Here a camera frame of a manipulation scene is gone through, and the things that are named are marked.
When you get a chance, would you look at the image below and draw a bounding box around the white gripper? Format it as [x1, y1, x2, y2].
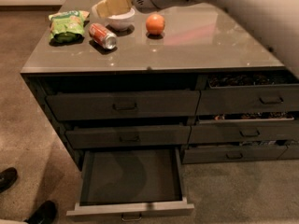
[92, 0, 155, 18]

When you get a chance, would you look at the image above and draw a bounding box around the red coke can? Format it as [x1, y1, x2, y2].
[89, 23, 117, 50]

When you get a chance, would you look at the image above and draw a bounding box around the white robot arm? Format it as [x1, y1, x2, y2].
[92, 0, 299, 77]

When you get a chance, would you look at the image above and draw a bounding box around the top left drawer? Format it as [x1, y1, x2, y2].
[46, 91, 199, 121]

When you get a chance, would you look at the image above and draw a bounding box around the middle left drawer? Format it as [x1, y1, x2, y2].
[65, 125, 191, 149]

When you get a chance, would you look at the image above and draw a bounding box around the middle right drawer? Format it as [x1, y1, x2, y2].
[189, 118, 299, 144]

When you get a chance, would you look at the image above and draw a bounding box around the open bottom left drawer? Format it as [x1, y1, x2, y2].
[66, 148, 194, 222]

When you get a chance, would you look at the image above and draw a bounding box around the bottom right drawer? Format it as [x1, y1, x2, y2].
[181, 140, 299, 164]

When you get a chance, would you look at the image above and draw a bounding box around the top right drawer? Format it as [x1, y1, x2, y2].
[197, 71, 299, 115]

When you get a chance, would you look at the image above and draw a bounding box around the white bowl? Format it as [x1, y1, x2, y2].
[107, 8, 135, 31]

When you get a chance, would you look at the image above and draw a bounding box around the orange fruit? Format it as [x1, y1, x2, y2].
[146, 14, 165, 35]

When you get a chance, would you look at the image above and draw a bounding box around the green chip bag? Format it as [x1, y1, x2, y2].
[49, 10, 90, 44]

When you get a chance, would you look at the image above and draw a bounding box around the dark grey counter cabinet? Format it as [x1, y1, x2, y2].
[21, 5, 298, 164]

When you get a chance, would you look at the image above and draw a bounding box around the black shoe upper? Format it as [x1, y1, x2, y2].
[0, 167, 18, 193]

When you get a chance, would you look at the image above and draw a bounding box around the black shoe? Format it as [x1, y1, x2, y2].
[24, 201, 57, 224]
[0, 167, 18, 193]

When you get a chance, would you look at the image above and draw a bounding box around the black shoe lower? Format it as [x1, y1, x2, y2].
[24, 201, 57, 224]

